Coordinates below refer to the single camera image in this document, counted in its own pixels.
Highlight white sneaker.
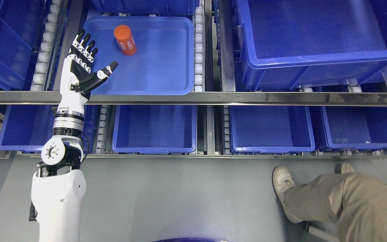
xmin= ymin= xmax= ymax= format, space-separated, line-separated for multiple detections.
xmin=272 ymin=166 xmax=303 ymax=224

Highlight steel shelf front rail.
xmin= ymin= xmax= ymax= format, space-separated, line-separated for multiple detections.
xmin=0 ymin=91 xmax=387 ymax=107

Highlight blue bin lower centre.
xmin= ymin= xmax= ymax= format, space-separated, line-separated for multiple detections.
xmin=112 ymin=105 xmax=198 ymax=154

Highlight person leg khaki trousers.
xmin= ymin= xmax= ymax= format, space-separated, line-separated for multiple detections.
xmin=284 ymin=173 xmax=387 ymax=242

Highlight blue bin lower far left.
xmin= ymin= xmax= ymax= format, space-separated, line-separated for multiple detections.
xmin=0 ymin=105 xmax=101 ymax=153

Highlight large blue bin upper right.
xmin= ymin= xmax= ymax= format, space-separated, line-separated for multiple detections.
xmin=235 ymin=0 xmax=387 ymax=91

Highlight shallow blue tray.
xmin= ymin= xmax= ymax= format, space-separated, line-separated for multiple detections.
xmin=83 ymin=16 xmax=195 ymax=95

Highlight blue bin lower far right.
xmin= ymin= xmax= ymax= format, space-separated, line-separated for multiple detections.
xmin=310 ymin=106 xmax=387 ymax=152

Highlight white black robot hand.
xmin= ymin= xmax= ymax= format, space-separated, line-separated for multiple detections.
xmin=58 ymin=29 xmax=119 ymax=111

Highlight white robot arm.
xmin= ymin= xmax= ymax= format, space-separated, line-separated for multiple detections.
xmin=31 ymin=104 xmax=87 ymax=242

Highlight blue bin upper left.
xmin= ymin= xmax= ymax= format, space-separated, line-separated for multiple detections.
xmin=0 ymin=0 xmax=46 ymax=90

